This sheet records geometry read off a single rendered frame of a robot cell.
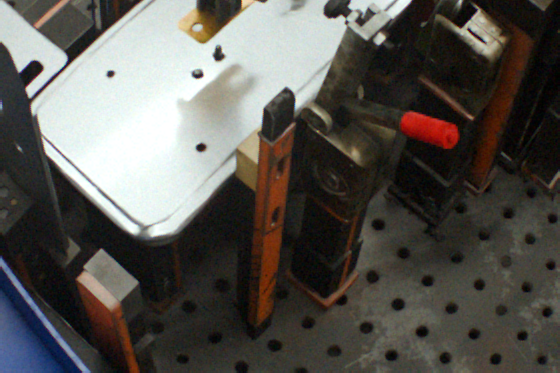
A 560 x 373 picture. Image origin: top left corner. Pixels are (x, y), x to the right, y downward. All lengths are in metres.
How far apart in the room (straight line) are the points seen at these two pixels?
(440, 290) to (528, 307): 0.13
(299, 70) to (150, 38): 0.16
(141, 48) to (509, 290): 0.56
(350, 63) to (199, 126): 0.21
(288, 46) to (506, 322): 0.46
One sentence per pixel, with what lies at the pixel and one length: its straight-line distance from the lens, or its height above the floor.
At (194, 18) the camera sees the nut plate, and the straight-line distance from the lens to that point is 1.09.
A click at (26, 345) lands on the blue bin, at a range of 1.00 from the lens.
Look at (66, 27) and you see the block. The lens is 1.23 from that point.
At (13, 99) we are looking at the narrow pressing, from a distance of 0.85.
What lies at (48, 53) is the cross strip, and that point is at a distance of 1.19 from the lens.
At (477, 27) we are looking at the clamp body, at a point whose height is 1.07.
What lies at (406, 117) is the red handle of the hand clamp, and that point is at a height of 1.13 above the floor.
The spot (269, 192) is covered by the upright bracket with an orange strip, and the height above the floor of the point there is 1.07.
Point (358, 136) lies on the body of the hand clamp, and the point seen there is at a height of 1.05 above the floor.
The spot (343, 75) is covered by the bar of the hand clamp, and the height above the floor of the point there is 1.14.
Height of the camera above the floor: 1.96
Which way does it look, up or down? 61 degrees down
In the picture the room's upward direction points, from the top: 6 degrees clockwise
